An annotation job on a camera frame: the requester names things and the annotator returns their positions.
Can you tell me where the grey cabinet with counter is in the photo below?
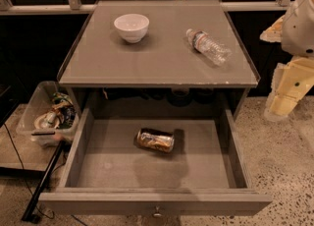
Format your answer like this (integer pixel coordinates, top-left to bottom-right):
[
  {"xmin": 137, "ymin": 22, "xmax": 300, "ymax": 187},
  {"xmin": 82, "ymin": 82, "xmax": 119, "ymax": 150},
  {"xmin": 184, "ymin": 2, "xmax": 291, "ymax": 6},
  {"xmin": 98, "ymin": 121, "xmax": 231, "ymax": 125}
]
[{"xmin": 56, "ymin": 0, "xmax": 261, "ymax": 120}]

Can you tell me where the white ceramic bowl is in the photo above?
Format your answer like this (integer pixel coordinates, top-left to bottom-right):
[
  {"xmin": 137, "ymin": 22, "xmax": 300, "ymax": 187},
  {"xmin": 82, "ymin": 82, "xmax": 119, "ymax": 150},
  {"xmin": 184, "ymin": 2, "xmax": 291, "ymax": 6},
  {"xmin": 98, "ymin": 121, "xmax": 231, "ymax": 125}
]
[{"xmin": 114, "ymin": 14, "xmax": 150, "ymax": 43}]

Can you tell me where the clear plastic water bottle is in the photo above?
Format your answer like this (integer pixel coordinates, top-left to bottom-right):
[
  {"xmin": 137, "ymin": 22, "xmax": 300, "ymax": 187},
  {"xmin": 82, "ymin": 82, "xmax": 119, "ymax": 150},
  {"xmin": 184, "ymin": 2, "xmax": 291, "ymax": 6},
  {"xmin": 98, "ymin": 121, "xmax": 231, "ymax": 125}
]
[{"xmin": 186, "ymin": 28, "xmax": 232, "ymax": 66}]

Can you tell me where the open grey top drawer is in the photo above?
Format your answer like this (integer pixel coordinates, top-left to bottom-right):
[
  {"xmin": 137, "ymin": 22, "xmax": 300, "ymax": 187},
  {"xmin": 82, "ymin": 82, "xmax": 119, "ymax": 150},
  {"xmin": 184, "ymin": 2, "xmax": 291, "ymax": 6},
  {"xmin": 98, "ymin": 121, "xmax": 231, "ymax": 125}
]
[{"xmin": 39, "ymin": 110, "xmax": 272, "ymax": 215}]

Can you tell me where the clutter inside plastic bin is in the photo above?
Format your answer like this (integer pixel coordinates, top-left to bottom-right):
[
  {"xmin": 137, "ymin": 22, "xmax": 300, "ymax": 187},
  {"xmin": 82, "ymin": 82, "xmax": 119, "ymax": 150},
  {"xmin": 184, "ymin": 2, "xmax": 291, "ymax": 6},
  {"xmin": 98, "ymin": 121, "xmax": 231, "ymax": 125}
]
[{"xmin": 33, "ymin": 92, "xmax": 76, "ymax": 129}]

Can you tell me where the black metal stand leg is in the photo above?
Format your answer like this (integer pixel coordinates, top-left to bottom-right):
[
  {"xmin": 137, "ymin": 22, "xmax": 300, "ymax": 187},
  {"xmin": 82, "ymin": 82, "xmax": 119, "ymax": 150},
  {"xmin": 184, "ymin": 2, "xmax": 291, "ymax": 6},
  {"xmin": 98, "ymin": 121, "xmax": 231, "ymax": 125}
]
[{"xmin": 22, "ymin": 141, "xmax": 65, "ymax": 223}]

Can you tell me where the clear plastic storage bin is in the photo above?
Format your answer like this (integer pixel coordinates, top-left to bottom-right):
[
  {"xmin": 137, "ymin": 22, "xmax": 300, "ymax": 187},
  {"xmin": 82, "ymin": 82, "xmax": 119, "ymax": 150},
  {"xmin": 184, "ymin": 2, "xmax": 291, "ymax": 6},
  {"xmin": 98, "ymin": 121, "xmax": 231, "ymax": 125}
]
[{"xmin": 17, "ymin": 81, "xmax": 79, "ymax": 147}]

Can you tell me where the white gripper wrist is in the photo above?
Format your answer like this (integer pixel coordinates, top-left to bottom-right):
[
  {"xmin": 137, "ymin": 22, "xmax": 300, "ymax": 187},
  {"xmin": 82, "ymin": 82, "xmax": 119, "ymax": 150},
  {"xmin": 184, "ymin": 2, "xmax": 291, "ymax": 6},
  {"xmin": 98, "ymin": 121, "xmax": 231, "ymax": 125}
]
[{"xmin": 260, "ymin": 17, "xmax": 314, "ymax": 122}]

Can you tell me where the orange soda can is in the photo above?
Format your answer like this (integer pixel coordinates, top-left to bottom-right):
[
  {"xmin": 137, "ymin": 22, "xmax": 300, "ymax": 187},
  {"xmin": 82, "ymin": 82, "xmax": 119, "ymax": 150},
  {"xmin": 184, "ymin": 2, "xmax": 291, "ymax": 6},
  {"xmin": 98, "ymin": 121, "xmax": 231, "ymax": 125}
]
[{"xmin": 136, "ymin": 128, "xmax": 175, "ymax": 153}]

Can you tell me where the black cable on floor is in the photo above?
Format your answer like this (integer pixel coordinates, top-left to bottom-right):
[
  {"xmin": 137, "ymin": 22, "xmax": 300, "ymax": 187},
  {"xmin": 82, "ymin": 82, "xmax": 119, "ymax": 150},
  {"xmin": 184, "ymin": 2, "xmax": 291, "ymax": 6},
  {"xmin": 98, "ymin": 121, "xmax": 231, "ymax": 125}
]
[{"xmin": 2, "ymin": 123, "xmax": 89, "ymax": 226}]

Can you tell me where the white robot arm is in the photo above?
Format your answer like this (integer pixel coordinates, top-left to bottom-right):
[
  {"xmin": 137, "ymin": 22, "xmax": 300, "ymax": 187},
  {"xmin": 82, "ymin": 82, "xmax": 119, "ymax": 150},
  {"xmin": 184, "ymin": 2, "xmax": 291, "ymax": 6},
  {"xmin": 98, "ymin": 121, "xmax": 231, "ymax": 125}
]
[{"xmin": 260, "ymin": 0, "xmax": 314, "ymax": 122}]

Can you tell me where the metal drawer knob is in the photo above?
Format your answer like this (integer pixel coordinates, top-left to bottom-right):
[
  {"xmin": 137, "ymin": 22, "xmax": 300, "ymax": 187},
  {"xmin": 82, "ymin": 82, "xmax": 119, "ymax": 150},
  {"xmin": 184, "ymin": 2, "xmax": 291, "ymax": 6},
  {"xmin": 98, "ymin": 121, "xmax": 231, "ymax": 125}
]
[{"xmin": 152, "ymin": 206, "xmax": 163, "ymax": 218}]

